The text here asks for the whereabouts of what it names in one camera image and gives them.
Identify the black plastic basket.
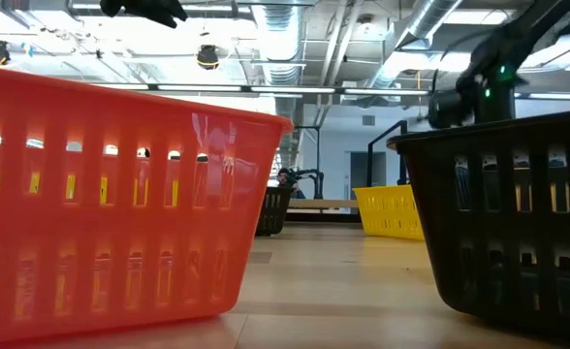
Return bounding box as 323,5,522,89
254,186,294,238
386,107,570,340

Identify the yellow plastic basket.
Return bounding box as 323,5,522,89
515,182,570,213
352,184,426,241
0,169,180,206

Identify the red-orange plastic basket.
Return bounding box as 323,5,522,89
0,64,295,346

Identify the long ceiling light strip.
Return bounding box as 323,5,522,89
90,82,431,97
515,91,570,102

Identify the grey door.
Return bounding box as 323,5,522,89
350,150,388,188

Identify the person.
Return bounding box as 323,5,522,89
275,167,306,200

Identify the silver ventilation duct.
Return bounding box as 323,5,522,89
249,0,306,88
384,0,465,91

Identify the black metal frame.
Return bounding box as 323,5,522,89
365,119,410,188
293,124,323,200

